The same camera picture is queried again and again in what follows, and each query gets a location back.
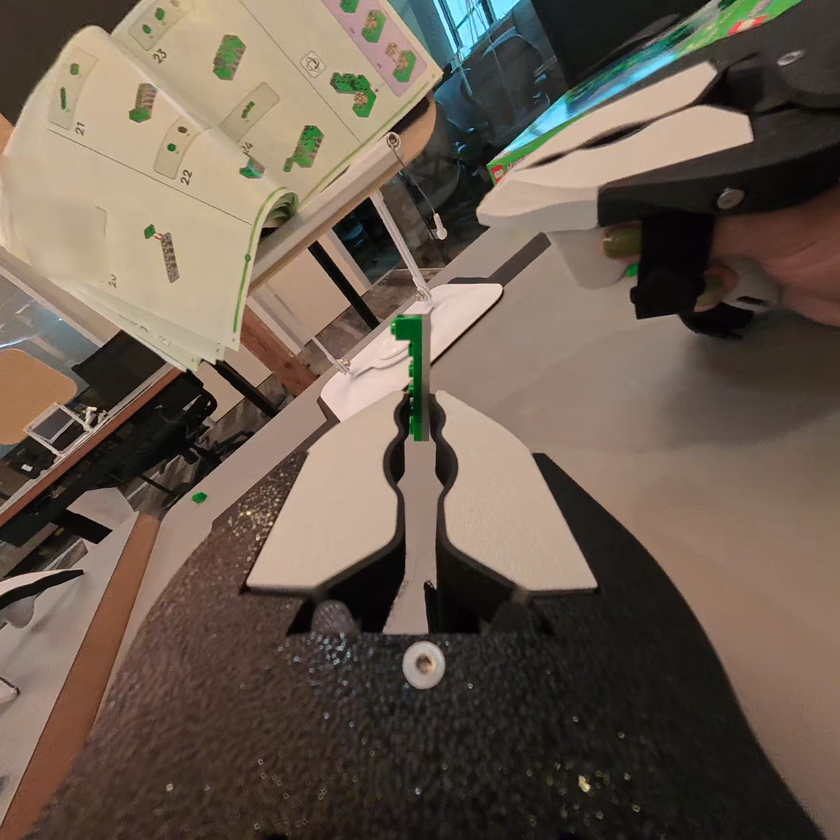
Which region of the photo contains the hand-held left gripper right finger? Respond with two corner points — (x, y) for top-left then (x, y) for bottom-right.
(433, 390), (599, 605)

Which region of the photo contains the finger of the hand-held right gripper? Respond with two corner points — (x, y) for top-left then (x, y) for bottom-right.
(517, 61), (724, 175)
(476, 106), (754, 232)

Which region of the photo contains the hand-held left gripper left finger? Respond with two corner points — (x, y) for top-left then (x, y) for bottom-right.
(247, 390), (406, 598)

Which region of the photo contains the green and grey brick assembly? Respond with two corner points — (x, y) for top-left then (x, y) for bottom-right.
(390, 314), (431, 442)

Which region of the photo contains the grey desk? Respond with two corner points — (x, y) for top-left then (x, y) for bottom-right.
(85, 226), (840, 840)

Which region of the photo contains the person's right hand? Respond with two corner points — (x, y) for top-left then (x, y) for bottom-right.
(602, 196), (840, 328)

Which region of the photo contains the green toy box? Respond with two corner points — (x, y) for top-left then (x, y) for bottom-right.
(486, 0), (808, 186)

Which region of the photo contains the dark office chair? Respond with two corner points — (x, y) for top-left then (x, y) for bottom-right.
(436, 29), (552, 142)

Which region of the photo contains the window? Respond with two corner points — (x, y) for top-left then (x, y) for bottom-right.
(436, 0), (500, 50)

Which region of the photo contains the white book stand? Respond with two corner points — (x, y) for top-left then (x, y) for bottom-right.
(249, 98), (506, 422)

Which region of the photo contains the background wooden table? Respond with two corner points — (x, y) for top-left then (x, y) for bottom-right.
(0, 367), (217, 546)

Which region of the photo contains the idle black white gripper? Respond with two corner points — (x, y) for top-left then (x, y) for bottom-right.
(0, 570), (85, 631)

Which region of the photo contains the wood-edged grey table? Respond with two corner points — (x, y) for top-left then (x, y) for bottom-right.
(0, 508), (161, 834)

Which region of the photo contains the brick building instruction booklet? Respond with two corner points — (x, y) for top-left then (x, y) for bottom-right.
(0, 0), (444, 374)

